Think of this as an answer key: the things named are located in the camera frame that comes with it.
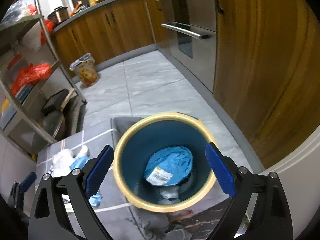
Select blue face mask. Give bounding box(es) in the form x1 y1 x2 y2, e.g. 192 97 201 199
69 156 102 207

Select blue plastic bag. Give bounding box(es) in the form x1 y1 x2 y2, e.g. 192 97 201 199
144 146 193 186

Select orange plastic bag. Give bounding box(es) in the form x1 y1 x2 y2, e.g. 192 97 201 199
10 63 52 95

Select steel kitchen shelf rack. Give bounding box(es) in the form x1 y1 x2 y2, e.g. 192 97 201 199
1 0 87 157

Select grey checked floor mat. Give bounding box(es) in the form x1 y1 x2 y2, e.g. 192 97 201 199
36 116 151 240

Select glass lidded pot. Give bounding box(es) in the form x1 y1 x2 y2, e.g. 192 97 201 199
32 111 66 153

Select black pan with wooden handle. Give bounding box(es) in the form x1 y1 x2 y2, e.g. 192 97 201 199
41 88 75 116

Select blue bin with yellow rim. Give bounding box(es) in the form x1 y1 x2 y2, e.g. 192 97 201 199
113 112 216 213

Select stainless steel oven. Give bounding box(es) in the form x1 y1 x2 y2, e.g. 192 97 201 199
156 0 217 91

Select dark grey marbled mat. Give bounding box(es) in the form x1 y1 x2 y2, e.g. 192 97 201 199
127 187 251 240

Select wooden kitchen cabinets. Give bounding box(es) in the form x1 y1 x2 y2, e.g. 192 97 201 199
52 0 319 168

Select white blue wipes packet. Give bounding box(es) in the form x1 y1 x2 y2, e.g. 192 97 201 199
48 145 89 178

